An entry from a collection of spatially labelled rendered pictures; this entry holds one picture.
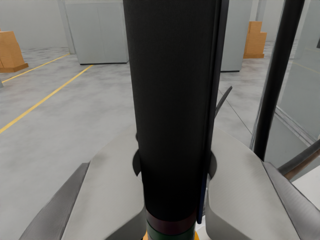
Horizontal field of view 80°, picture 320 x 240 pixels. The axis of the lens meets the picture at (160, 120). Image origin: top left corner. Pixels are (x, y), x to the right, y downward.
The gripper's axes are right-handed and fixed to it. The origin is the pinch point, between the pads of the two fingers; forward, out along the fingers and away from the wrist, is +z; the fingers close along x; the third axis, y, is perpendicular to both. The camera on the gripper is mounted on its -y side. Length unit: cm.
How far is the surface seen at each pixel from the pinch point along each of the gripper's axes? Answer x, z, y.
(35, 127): -217, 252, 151
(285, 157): 71, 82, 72
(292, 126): 70, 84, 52
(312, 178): 32.2, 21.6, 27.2
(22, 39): -866, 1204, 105
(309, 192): 30.8, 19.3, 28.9
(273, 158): 71, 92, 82
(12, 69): -518, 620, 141
